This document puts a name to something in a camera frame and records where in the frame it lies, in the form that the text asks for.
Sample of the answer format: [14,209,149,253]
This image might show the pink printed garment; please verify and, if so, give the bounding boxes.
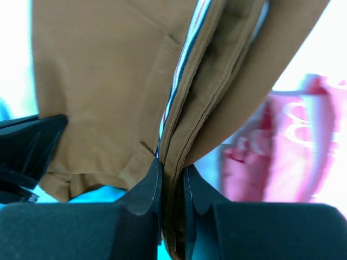
[221,74,346,204]

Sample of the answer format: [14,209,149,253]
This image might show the brown pants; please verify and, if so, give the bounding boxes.
[31,1,327,259]

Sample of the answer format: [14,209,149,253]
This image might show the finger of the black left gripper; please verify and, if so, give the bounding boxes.
[1,114,68,203]

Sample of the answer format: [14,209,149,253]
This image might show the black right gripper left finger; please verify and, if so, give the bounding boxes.
[1,159,162,259]

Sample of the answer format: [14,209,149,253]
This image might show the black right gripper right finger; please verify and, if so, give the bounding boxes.
[183,166,346,260]

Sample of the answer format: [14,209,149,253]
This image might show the turquoise cloth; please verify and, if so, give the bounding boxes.
[33,186,126,203]

